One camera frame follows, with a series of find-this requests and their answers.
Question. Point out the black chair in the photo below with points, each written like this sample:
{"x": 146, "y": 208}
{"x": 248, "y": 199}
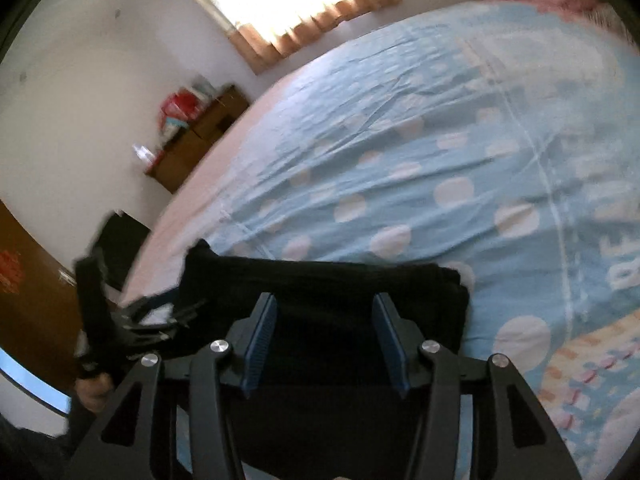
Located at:
{"x": 122, "y": 250}

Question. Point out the person's left forearm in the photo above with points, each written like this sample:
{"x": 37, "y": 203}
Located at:
{"x": 40, "y": 452}

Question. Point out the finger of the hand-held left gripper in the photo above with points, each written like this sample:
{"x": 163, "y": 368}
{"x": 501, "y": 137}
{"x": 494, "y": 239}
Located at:
{"x": 165, "y": 327}
{"x": 150, "y": 306}

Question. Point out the black pants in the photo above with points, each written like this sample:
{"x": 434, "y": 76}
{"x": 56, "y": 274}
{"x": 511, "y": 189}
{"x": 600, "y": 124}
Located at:
{"x": 325, "y": 285}

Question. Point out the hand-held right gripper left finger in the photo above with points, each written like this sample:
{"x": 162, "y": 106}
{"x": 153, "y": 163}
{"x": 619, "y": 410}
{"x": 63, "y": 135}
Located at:
{"x": 262, "y": 340}

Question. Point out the pale green box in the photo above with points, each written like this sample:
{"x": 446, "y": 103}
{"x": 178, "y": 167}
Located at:
{"x": 204, "y": 86}

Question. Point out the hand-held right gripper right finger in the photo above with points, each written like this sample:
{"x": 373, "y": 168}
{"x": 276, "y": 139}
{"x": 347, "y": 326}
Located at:
{"x": 387, "y": 340}

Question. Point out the brown wooden door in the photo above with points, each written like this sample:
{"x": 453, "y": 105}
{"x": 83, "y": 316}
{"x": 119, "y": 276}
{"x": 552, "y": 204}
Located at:
{"x": 30, "y": 285}

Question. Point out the brown wooden cabinet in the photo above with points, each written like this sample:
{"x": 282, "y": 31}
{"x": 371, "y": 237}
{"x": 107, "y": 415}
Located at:
{"x": 195, "y": 150}

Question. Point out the red plastic bag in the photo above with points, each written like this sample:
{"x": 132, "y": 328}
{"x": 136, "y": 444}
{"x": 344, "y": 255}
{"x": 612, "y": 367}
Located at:
{"x": 177, "y": 107}

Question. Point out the pink and blue bed sheet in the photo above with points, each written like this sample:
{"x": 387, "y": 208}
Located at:
{"x": 450, "y": 135}

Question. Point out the clear plastic bottle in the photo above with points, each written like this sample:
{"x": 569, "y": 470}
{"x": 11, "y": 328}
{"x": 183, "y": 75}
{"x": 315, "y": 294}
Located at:
{"x": 144, "y": 155}

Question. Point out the person's left hand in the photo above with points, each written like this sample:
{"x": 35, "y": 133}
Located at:
{"x": 92, "y": 394}

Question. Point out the orange-trimmed window curtain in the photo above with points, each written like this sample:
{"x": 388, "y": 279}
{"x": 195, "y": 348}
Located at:
{"x": 310, "y": 30}

